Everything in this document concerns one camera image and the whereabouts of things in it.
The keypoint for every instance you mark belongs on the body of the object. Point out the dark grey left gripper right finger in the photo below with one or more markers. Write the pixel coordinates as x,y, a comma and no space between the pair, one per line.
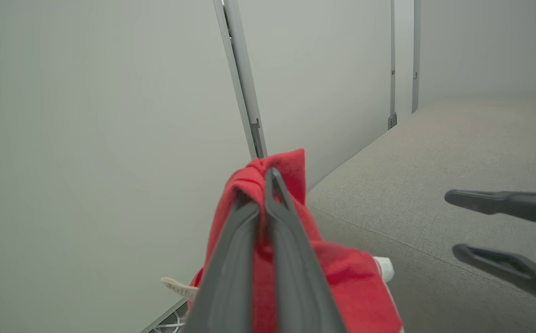
296,277

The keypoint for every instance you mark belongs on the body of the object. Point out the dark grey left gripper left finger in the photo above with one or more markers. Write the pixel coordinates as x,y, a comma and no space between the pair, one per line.
228,277

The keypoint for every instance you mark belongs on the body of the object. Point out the red and white garment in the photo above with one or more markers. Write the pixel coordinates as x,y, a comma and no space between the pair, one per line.
342,273

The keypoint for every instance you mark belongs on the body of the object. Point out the grey fabric sofa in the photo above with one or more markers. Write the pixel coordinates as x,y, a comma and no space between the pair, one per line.
434,162

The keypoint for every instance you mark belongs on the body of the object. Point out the grey metal partition post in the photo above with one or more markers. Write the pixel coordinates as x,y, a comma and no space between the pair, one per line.
392,46
416,46
242,69

